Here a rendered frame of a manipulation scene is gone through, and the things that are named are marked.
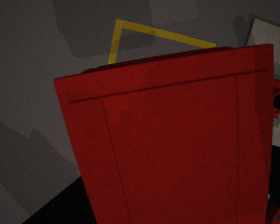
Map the yellow rectangular frame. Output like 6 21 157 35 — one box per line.
107 19 216 64

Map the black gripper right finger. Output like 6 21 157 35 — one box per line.
269 144 280 208

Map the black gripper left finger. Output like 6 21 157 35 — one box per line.
21 177 96 224

